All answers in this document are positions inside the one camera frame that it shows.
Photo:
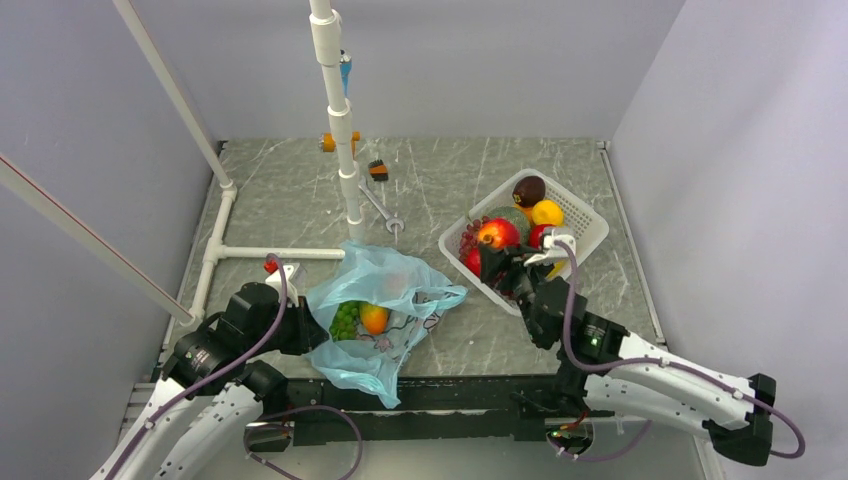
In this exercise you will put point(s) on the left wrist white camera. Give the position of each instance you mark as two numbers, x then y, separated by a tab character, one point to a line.
290	276

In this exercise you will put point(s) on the silver wrench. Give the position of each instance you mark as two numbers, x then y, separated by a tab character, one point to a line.
393	223

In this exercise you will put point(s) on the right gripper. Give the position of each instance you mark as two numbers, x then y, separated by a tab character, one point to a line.
492	261

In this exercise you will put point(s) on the yellow fake banana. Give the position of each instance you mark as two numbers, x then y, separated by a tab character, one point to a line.
556	269

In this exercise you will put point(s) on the dark brown fake fruit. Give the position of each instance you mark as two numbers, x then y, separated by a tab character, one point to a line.
529	191

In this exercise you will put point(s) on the light red fake grapes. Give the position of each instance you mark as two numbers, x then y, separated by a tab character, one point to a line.
469	237

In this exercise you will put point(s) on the red fake pomegranate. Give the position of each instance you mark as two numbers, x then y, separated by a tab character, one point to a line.
534	239

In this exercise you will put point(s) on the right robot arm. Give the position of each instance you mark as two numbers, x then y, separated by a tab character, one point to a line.
606	367

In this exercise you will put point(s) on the green fake melon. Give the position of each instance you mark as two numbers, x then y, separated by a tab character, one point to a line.
515	216

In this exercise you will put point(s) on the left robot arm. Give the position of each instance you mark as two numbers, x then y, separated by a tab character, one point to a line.
214	384

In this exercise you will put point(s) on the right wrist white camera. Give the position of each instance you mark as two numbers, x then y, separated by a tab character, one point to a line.
558	244

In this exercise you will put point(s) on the orange black small brush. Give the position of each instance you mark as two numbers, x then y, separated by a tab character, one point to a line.
378	171

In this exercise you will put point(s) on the wrist white camera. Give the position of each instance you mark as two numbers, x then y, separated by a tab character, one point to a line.
290	276
558	244

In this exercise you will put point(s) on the green fake grapes in bag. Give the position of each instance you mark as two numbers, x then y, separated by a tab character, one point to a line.
345	322

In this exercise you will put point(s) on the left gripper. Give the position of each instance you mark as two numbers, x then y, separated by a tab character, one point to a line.
309	332

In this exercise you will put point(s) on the white plastic basket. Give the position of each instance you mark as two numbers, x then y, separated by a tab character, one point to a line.
588	227

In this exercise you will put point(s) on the red yellow fake apple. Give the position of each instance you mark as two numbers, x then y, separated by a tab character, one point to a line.
499	233

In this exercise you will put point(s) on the blue handled tool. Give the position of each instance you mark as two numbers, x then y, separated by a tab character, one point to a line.
345	66

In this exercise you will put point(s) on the orange fake fruit in bag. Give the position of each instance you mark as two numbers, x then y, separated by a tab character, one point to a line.
374	318

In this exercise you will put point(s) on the white pvc pipe frame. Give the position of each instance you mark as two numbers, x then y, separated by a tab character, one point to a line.
325	25

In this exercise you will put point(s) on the fake orange in basket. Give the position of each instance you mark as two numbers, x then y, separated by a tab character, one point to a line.
527	211

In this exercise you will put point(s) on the yellow fake lemon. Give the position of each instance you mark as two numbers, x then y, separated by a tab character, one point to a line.
547	212

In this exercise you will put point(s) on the light blue plastic bag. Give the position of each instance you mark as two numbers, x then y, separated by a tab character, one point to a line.
417	296

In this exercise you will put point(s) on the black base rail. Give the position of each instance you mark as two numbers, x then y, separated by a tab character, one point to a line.
520	407

